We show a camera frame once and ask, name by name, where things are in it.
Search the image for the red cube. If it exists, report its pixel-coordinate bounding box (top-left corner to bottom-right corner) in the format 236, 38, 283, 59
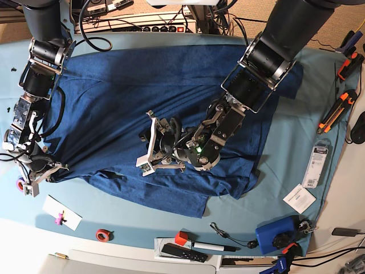
175, 231, 189, 246

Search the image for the red tape roll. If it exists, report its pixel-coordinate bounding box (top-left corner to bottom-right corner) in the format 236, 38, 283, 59
95, 229, 113, 243

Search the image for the black computer mouse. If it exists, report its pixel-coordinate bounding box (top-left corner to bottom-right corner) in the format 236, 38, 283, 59
350, 111, 365, 144

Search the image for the white paper card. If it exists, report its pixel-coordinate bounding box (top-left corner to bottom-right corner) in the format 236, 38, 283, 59
42, 195, 82, 231

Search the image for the orange black clamp upper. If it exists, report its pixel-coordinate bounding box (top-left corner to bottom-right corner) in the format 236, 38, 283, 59
336, 52, 364, 82

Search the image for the purple tape roll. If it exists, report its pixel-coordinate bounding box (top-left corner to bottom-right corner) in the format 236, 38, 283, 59
16, 177, 25, 192

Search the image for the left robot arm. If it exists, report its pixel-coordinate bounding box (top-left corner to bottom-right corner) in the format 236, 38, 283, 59
136, 1, 339, 176

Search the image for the metal carabiner clip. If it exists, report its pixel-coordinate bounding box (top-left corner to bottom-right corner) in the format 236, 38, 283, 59
298, 220, 317, 234

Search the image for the brass small pin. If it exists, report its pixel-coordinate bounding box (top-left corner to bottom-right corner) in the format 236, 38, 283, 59
54, 252, 68, 260

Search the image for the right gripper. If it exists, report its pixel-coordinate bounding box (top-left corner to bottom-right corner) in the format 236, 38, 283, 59
17, 152, 69, 184

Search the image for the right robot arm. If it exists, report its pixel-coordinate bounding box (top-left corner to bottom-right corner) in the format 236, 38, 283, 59
2, 1, 76, 195

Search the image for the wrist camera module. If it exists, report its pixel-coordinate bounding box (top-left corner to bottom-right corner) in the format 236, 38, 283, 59
136, 155, 155, 176
23, 183, 39, 197

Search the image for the blue spring clamp upper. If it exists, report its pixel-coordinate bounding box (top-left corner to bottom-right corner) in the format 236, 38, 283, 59
335, 30, 363, 55

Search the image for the white leaflet card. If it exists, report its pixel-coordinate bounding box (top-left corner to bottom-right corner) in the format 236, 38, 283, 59
283, 184, 316, 214

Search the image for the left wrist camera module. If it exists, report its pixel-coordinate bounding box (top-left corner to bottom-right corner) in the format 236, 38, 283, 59
136, 155, 155, 176

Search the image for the black small device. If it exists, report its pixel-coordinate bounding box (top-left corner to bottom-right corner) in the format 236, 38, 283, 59
331, 227, 359, 237

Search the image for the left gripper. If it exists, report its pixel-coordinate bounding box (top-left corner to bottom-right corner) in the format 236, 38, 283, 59
139, 110, 185, 172

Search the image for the orange black utility knife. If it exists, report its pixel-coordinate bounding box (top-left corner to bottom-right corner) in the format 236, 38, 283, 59
317, 89, 358, 135

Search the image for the blue t-shirt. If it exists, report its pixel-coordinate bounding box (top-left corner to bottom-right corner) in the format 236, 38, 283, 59
44, 46, 303, 218

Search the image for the packaged blade box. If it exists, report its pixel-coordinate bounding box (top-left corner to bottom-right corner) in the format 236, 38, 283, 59
301, 140, 330, 188

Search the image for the blue orange clamp lower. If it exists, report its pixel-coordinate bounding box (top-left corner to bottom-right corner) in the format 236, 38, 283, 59
259, 243, 302, 274

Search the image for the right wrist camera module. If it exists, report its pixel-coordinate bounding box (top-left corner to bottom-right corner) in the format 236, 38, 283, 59
23, 183, 39, 197

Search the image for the black remote control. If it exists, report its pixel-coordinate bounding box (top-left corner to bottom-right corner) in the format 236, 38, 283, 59
161, 243, 208, 263

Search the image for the pink small clip toy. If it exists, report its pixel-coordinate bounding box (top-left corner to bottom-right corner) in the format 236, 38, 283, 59
55, 211, 67, 225

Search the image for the blue box with knob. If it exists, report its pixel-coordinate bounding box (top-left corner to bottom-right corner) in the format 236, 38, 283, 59
255, 215, 299, 255

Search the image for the black lanyard with clip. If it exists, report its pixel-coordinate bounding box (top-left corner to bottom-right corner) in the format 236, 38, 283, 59
209, 223, 258, 250

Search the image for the light blue table cloth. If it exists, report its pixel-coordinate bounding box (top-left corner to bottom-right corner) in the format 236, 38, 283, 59
1, 33, 348, 248

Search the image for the white black marker pen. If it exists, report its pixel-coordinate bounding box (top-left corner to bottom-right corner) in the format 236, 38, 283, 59
192, 241, 237, 252

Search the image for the white power strip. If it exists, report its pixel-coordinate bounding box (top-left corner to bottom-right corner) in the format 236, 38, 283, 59
82, 7, 198, 34

